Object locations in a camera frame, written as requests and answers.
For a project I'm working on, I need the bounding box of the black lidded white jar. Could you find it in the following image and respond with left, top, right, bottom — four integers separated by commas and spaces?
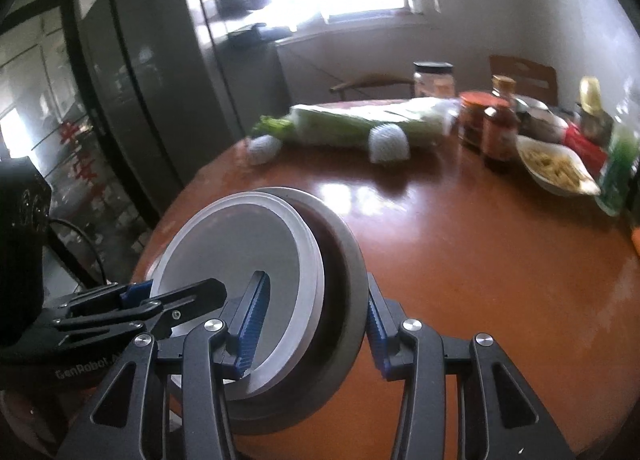
412, 61, 456, 101

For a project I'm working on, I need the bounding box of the large steel bowl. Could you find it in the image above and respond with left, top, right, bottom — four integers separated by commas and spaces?
220, 187, 368, 437

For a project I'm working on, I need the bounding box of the wooden chair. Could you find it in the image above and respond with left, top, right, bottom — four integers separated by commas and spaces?
489, 54, 559, 106

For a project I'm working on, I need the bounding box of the grey refrigerator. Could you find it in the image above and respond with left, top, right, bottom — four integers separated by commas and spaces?
72, 0, 281, 227

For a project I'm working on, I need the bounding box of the white ceramic bowl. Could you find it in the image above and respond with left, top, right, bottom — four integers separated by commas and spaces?
520, 110, 569, 139

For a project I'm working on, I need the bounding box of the red tissue box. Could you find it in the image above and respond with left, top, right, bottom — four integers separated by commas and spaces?
562, 122, 609, 176

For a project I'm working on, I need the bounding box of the brown sauce bottle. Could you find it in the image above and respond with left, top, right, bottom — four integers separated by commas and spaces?
481, 102, 521, 173

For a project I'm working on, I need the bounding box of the steel cup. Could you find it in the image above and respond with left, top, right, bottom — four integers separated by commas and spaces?
580, 110, 614, 146

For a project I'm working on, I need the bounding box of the green leafy vegetable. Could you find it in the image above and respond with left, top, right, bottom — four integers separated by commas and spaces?
251, 114, 296, 141

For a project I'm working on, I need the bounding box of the white dish of food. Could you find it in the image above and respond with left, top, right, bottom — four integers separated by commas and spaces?
515, 135, 601, 197

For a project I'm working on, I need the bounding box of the green liquid plastic bottle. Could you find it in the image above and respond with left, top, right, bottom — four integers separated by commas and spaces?
595, 90, 640, 219

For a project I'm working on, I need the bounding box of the yellow plastic container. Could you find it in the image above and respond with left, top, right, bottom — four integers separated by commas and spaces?
579, 77, 604, 113

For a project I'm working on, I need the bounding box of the orange capped seasoning bottle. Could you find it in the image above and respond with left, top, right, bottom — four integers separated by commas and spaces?
491, 74, 517, 106

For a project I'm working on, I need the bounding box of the small steel bowl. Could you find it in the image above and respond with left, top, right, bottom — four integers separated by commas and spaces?
512, 94, 551, 116

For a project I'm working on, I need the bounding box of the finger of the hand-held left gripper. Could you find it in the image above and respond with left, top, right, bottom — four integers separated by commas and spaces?
55, 278, 228, 341
52, 280, 156, 327

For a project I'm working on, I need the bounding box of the black cable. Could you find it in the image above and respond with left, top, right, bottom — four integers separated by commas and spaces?
47, 217, 109, 287

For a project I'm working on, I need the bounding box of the red chili sauce jar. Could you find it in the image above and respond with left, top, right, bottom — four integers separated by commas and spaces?
459, 91, 496, 149

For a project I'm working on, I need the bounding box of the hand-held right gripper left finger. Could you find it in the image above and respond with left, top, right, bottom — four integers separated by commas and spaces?
55, 270, 271, 460

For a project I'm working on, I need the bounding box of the napa cabbage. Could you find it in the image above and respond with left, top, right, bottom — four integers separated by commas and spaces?
290, 97, 461, 149

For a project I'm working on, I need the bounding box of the foam net wrapped fruit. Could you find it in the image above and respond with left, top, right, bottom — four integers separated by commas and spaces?
368, 122, 414, 165
248, 135, 281, 167

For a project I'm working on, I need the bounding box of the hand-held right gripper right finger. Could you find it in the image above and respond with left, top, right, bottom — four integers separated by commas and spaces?
366, 272, 576, 460

